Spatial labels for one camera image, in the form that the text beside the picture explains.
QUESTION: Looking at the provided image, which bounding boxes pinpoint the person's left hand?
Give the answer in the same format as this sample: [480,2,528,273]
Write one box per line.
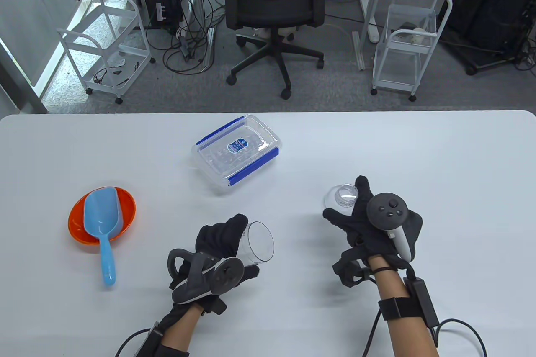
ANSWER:
[161,213,260,331]

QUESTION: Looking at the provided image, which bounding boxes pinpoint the person's right hand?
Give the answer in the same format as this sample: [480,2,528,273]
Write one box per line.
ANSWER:
[322,175,423,289]

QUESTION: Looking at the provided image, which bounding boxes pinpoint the clear plastic shaker lid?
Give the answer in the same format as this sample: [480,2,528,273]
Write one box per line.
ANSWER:
[325,183,361,212]

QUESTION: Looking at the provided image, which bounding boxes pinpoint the hand grey controller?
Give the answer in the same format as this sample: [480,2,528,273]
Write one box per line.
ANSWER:
[366,193,414,262]
[167,248,245,305]

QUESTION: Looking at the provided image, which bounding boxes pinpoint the clear plastic shaker cup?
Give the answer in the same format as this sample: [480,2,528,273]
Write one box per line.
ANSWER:
[238,221,275,268]

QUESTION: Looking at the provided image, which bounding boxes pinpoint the clear container with blue clips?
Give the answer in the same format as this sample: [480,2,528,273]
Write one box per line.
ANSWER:
[191,113,283,191]

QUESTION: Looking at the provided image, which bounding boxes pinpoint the blue plastic scoop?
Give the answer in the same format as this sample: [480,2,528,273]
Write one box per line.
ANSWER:
[83,188,120,288]

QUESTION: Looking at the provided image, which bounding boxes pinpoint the person's right forearm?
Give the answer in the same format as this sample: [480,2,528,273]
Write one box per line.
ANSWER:
[368,267,440,357]

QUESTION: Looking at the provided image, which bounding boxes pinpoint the person's left forearm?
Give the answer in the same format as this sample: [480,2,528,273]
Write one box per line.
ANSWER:
[158,307,209,357]

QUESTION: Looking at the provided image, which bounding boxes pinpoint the orange bowl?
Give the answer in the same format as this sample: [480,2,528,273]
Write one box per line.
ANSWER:
[67,186,137,246]

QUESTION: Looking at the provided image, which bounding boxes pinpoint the white power strip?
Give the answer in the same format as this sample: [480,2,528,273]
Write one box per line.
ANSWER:
[359,0,380,44]

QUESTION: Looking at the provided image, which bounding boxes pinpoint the black strapped wrist device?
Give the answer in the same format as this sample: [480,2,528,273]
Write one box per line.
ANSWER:
[378,277,441,330]
[137,322,190,357]

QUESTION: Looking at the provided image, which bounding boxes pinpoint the black wrist device cable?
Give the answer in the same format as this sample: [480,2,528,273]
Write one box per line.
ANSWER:
[114,329,152,357]
[361,309,489,357]

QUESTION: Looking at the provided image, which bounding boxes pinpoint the white wire cart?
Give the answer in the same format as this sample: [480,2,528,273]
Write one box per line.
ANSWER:
[39,0,157,105]
[370,0,454,102]

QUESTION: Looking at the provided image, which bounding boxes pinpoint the aluminium rail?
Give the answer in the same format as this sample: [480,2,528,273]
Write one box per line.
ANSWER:
[200,26,216,73]
[352,31,366,71]

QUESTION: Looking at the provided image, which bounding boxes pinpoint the black cables in cart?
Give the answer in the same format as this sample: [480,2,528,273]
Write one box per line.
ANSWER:
[91,59,142,86]

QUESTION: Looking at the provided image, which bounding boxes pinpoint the tangle of black floor cables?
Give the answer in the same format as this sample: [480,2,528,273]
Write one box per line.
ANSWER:
[144,0,229,76]

